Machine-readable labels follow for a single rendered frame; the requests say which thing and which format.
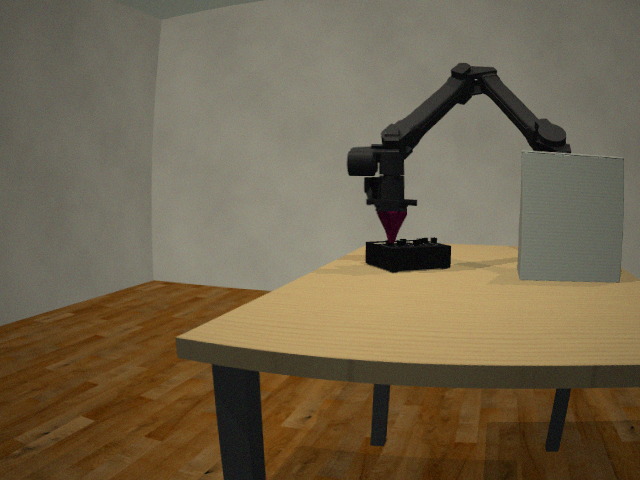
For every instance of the black lighting desk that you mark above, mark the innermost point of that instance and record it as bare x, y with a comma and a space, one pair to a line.
408, 255

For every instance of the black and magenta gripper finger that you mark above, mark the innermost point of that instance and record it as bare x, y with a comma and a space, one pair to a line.
400, 219
392, 217

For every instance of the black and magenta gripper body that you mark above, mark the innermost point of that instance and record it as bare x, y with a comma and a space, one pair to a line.
391, 195

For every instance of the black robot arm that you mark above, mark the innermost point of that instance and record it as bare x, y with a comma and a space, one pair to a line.
362, 161

